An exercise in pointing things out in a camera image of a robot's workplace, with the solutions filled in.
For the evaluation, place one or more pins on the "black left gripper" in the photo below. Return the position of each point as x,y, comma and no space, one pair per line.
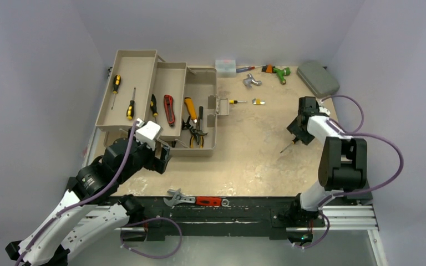
155,163

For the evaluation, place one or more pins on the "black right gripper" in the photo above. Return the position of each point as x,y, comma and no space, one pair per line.
300,129

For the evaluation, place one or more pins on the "black thin screwdriver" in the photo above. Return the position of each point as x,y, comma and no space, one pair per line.
290,144

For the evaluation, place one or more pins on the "yellow black pliers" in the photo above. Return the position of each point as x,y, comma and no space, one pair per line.
197,137

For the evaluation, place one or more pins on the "black yellow short screwdriver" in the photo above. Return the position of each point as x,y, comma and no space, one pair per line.
130,112

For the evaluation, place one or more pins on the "black long screwdriver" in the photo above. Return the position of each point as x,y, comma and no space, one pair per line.
153,107

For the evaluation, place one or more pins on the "beige translucent plastic toolbox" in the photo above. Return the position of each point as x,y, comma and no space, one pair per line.
150,74

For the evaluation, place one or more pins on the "red black utility knife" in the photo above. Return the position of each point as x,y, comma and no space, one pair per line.
169,110

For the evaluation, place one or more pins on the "small black hammer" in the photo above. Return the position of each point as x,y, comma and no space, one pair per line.
199,125

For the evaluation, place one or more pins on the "orange utility knife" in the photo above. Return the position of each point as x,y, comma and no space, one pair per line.
191,109

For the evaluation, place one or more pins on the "black yellow stubby screwdriver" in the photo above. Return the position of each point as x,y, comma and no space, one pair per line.
116,85

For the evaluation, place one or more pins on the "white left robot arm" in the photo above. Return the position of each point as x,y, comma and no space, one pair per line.
59,238

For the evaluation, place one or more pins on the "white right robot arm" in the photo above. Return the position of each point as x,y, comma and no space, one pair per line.
343,163

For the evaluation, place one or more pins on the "grey plastic case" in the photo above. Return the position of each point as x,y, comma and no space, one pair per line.
316,77

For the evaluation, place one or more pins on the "silver metal socket fitting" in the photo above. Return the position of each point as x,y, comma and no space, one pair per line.
249,81

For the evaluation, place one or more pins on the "red blue small screwdriver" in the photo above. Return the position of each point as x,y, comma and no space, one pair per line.
247,68

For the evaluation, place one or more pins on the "clear small parts box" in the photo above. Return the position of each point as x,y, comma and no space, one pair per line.
225,68

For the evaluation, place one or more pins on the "black right side block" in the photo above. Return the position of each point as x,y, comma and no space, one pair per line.
367,196

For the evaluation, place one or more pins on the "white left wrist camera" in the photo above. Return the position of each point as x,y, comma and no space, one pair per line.
147,133

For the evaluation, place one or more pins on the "green orange hose nozzle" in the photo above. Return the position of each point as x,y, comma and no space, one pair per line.
280,73

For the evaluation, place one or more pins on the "red handled adjustable wrench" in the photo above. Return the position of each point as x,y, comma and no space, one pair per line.
176,198

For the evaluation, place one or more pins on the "yellow handled screwdriver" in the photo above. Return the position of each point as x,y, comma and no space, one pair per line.
236,102

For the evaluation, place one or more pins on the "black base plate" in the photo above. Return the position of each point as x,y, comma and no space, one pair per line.
277,218

